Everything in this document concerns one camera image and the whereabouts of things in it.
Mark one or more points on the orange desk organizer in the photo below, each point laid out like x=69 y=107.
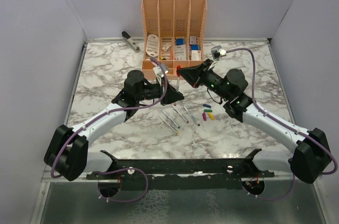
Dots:
x=169 y=20

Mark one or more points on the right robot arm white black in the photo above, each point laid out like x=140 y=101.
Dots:
x=308 y=150

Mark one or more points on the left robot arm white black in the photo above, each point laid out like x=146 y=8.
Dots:
x=68 y=154

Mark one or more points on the red marker pen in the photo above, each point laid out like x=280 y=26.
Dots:
x=177 y=83

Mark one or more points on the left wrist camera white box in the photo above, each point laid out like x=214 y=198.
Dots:
x=161 y=70

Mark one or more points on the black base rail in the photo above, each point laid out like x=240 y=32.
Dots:
x=181 y=174

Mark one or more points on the purple pen cap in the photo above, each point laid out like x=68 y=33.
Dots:
x=204 y=116

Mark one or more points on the white label box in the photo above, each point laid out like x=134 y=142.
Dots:
x=196 y=55

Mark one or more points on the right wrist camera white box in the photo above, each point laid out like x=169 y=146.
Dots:
x=218 y=52

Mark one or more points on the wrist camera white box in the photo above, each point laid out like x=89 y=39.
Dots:
x=218 y=52
x=161 y=70

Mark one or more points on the red pen cap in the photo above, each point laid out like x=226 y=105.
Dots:
x=178 y=70

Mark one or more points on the yellow pen cap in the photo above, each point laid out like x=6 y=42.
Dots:
x=211 y=116

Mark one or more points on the oval barcode card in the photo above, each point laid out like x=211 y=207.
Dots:
x=152 y=45

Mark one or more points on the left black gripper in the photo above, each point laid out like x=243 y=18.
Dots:
x=171 y=96

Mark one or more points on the yellow tip pen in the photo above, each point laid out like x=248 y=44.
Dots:
x=170 y=126

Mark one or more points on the blue eraser box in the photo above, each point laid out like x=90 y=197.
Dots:
x=179 y=41

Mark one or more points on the black grey stapler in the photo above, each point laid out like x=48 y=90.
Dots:
x=130 y=41

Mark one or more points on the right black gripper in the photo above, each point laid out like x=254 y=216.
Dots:
x=195 y=75

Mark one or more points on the white paper packet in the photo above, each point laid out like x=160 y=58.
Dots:
x=180 y=52

